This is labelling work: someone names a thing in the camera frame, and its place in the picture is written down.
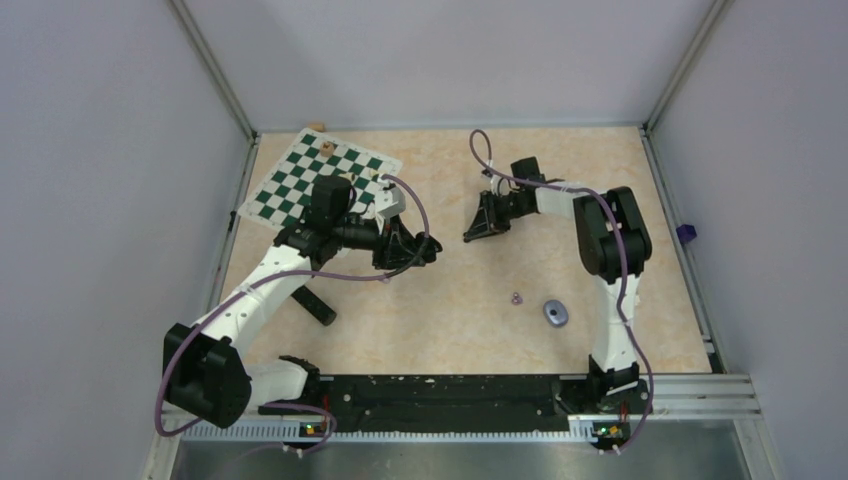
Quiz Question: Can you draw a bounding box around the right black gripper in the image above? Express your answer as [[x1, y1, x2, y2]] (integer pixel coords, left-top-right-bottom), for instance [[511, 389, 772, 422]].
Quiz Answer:
[[466, 191, 530, 243]]

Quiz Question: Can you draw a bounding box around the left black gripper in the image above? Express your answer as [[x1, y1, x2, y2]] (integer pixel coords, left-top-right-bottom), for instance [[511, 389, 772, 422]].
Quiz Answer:
[[334, 214, 426, 270]]

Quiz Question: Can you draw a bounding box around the black earbud charging case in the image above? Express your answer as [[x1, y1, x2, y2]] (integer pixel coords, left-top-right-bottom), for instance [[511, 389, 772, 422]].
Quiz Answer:
[[422, 237, 443, 263]]

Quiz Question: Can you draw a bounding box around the grey purple charging case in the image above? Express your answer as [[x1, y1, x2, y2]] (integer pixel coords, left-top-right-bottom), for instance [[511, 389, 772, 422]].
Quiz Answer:
[[543, 299, 569, 328]]

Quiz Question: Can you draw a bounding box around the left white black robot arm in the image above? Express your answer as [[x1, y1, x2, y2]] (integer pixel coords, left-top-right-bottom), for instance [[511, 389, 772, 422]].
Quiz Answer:
[[154, 174, 443, 436]]

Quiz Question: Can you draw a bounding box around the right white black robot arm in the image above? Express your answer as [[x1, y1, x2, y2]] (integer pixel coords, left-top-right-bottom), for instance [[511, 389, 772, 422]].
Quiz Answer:
[[463, 157, 653, 412]]

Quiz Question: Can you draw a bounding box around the black cuboid bar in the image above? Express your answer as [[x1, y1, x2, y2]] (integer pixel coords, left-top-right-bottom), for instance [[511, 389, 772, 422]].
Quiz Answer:
[[291, 286, 337, 326]]

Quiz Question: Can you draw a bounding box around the wooden chess piece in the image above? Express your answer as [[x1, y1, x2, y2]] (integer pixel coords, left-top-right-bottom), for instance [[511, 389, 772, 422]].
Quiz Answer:
[[320, 142, 335, 157]]

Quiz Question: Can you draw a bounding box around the green white chessboard mat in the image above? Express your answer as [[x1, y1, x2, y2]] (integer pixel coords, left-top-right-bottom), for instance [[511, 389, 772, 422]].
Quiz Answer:
[[237, 128, 403, 230]]

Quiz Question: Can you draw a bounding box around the purple object at edge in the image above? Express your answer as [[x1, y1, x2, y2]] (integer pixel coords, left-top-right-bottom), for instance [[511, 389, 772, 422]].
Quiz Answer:
[[675, 224, 698, 245]]

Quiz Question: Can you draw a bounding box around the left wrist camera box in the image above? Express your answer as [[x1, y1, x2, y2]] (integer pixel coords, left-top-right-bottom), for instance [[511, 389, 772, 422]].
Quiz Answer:
[[374, 181, 406, 218]]

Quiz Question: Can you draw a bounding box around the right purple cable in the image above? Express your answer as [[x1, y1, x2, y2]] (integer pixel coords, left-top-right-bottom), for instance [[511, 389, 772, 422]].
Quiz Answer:
[[468, 128, 656, 454]]

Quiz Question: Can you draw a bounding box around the purple cable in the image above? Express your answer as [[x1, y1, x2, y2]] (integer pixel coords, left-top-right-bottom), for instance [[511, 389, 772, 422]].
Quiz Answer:
[[154, 172, 432, 457], [468, 128, 656, 454]]

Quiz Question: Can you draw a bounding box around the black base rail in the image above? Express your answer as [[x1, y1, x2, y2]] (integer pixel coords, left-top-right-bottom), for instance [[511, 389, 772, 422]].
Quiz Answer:
[[299, 374, 650, 434]]

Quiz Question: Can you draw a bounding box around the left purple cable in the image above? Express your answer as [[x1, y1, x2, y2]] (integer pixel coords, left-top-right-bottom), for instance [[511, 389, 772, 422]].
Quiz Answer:
[[154, 172, 432, 457]]

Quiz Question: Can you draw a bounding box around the white perforated cable duct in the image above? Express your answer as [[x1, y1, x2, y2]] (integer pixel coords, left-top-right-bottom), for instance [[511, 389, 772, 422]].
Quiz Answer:
[[182, 419, 598, 443]]

